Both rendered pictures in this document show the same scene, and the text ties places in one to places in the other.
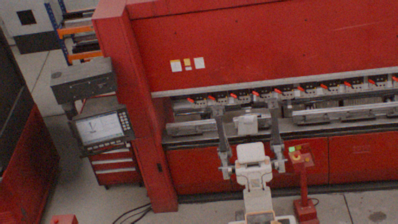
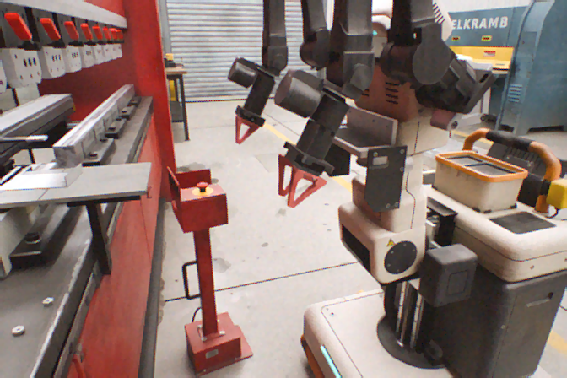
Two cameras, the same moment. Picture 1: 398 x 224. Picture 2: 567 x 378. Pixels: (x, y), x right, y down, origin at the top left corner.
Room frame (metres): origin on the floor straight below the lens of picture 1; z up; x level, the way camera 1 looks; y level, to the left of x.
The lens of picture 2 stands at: (3.67, 0.43, 1.27)
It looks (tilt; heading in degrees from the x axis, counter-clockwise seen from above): 22 degrees down; 245
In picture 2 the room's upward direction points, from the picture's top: straight up
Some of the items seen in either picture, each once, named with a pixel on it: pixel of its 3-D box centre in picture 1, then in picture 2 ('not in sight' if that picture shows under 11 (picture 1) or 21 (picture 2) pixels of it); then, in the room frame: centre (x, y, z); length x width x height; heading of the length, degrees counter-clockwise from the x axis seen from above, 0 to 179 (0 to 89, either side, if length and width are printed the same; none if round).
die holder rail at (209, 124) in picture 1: (192, 126); not in sight; (3.99, 0.13, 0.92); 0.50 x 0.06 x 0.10; 80
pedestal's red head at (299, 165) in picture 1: (301, 157); (197, 195); (3.44, -0.79, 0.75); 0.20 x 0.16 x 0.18; 91
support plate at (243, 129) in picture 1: (247, 125); (82, 182); (3.75, -0.39, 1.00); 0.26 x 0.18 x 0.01; 170
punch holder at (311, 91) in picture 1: (307, 86); (56, 43); (3.79, -0.98, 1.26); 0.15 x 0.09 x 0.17; 80
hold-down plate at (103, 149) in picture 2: (313, 121); (99, 153); (3.73, -1.00, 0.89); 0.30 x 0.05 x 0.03; 80
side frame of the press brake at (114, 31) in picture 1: (146, 101); not in sight; (4.23, 0.52, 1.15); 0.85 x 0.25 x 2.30; 170
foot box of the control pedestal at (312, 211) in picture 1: (305, 211); (218, 339); (3.41, -0.79, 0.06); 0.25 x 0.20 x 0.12; 1
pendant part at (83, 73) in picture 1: (95, 112); not in sight; (3.69, 0.90, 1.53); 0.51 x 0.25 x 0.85; 94
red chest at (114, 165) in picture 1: (115, 144); not in sight; (4.50, 1.00, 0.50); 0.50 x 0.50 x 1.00; 80
